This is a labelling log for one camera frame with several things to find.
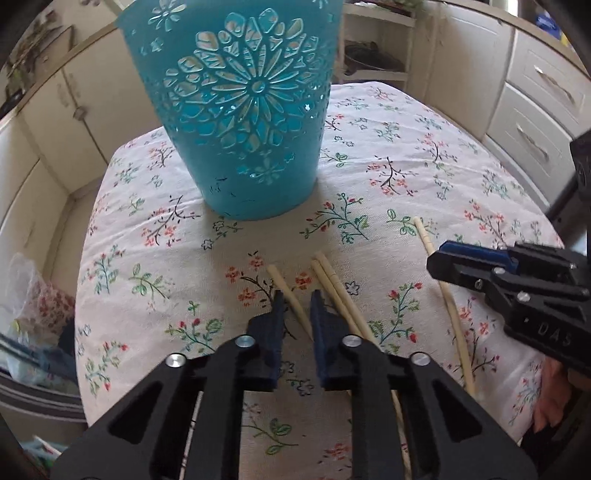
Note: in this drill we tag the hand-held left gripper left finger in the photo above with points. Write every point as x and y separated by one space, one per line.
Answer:
277 332

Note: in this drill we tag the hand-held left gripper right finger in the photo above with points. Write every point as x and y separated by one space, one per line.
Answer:
318 332

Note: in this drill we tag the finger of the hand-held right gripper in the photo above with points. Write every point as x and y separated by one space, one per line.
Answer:
457 272
471 251

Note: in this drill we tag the pale bamboo chopstick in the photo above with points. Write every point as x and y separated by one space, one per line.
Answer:
342 288
451 323
288 295
330 288

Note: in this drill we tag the turquoise perforated plastic basket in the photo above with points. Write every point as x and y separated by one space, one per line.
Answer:
240 161

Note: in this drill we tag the person's right hand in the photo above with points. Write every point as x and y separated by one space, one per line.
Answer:
551 397

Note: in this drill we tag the floral white tablecloth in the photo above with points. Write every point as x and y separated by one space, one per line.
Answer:
184 240

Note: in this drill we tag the cream cabinet with panelled drawers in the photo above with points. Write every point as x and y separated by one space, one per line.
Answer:
531 92

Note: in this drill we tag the dark frying pan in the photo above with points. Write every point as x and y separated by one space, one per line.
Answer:
369 57

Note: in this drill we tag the white wooden shelf rack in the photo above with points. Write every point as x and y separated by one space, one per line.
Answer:
406 41

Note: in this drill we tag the clear plastic bag floral contents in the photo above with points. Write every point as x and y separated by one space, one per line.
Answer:
44 295

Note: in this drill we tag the grey folded panels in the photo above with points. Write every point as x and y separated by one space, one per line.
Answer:
41 397

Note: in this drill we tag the cream base cabinet with drawers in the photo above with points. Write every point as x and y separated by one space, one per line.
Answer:
27 194

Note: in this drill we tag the cream base cabinet with doors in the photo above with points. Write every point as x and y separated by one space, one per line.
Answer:
92 92

